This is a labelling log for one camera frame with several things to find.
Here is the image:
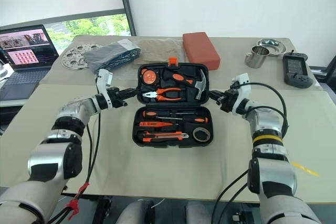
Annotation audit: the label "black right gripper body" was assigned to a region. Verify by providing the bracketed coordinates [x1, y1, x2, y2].
[219, 87, 238, 113]

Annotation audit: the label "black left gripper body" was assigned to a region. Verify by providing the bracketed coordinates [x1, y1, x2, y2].
[106, 86, 125, 110]

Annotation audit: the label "orange test pen screwdriver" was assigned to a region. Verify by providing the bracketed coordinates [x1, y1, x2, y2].
[139, 121, 180, 128]

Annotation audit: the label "hammer with orange black handle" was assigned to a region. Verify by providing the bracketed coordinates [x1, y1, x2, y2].
[161, 68, 209, 101]

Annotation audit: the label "black electrical tape roll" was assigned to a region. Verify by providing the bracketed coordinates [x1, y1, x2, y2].
[192, 127, 210, 142]

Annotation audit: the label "black plastic tool case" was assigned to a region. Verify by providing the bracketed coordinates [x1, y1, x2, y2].
[132, 57, 214, 150]

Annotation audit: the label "orange black tape measure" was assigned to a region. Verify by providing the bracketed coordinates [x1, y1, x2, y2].
[141, 68, 158, 86]

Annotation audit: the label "dark blue bagged cloth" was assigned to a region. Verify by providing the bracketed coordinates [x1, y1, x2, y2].
[82, 39, 143, 74]

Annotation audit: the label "stainless steel cup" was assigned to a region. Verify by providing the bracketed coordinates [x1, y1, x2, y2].
[244, 45, 270, 70]

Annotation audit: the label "red brick block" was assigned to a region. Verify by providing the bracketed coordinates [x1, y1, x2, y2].
[182, 31, 222, 71]

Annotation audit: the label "beige bagged cloth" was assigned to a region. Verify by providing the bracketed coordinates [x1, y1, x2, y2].
[132, 37, 188, 66]

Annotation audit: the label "perforated round metal plate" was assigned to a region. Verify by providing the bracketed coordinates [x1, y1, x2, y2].
[61, 42, 103, 71]

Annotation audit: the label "stainless steel bowl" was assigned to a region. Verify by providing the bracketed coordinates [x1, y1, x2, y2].
[256, 38, 287, 57]

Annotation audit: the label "black handheld game console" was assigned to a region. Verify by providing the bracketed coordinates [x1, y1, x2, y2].
[282, 49, 314, 89]

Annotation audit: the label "yellow tape strip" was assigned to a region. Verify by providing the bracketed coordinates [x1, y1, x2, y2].
[291, 161, 320, 177]

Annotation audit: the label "black office chair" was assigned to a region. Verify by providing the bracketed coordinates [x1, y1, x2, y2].
[309, 55, 336, 92]

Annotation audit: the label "dark grey laptop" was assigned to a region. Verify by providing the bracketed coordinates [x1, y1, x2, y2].
[0, 24, 60, 102]

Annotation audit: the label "grey rounded shape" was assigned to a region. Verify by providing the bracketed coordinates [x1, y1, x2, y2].
[185, 199, 214, 224]
[115, 199, 155, 224]

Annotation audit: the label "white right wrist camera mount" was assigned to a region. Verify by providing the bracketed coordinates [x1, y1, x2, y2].
[230, 72, 251, 116]

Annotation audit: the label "screwdriver with black orange handle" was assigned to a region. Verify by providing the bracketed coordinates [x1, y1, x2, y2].
[156, 115, 210, 124]

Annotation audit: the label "orange handled pliers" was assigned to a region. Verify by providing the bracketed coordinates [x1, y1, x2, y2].
[142, 88, 183, 103]

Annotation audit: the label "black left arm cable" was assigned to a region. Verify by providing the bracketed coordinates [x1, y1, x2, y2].
[47, 113, 103, 224]

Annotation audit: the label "dark grey window frame post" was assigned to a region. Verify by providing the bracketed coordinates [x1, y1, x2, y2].
[115, 0, 138, 37]

